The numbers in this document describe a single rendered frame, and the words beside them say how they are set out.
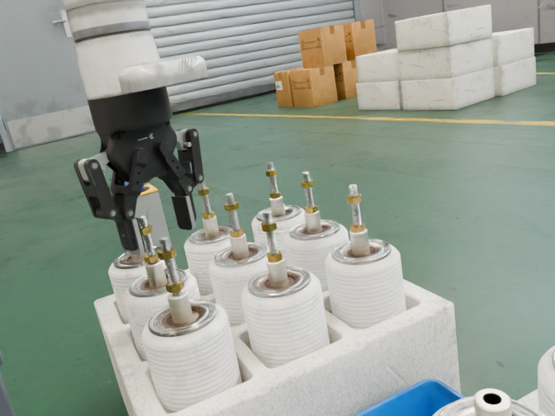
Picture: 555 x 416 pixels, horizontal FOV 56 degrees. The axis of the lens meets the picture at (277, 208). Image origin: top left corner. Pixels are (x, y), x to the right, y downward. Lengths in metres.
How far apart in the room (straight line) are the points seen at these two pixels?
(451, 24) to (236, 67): 3.45
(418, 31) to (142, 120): 2.90
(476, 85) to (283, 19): 3.65
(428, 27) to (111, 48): 2.86
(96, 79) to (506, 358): 0.71
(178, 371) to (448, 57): 2.82
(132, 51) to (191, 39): 5.48
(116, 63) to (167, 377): 0.32
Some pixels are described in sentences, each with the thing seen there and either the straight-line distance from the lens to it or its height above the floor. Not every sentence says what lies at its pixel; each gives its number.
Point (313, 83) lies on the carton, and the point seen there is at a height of 0.19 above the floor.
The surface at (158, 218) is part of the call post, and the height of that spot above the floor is 0.26.
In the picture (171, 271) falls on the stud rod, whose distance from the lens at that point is 0.57.
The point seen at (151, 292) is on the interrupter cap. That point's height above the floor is 0.25.
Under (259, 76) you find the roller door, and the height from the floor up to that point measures 0.22.
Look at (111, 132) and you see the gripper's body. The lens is 0.51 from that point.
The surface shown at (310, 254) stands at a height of 0.23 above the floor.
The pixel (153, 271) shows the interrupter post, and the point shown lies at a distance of 0.68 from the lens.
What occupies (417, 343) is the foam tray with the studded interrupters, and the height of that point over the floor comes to 0.15.
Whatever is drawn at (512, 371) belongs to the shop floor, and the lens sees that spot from 0.89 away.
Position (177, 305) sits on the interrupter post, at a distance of 0.58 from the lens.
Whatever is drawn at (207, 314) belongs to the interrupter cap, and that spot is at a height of 0.25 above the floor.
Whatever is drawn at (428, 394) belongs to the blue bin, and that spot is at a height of 0.10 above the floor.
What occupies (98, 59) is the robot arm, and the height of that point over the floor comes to 0.53.
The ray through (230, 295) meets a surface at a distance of 0.71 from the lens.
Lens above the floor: 0.52
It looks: 17 degrees down
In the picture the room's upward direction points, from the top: 10 degrees counter-clockwise
